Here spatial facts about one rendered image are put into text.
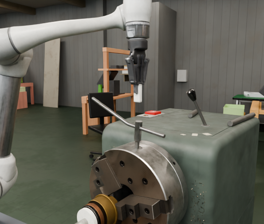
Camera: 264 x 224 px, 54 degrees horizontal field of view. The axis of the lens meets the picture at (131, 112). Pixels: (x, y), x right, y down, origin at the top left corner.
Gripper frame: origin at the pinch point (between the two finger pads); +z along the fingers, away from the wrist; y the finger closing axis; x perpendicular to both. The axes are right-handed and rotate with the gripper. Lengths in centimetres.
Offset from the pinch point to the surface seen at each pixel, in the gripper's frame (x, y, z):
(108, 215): 16.2, 35.2, 29.0
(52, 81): -823, -543, 38
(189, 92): 18.4, -7.0, -0.6
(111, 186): 10.7, 27.8, 25.3
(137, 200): 19.5, 26.7, 27.1
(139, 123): 15.4, 20.3, 6.8
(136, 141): 14.7, 20.4, 12.2
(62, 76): -816, -588, 20
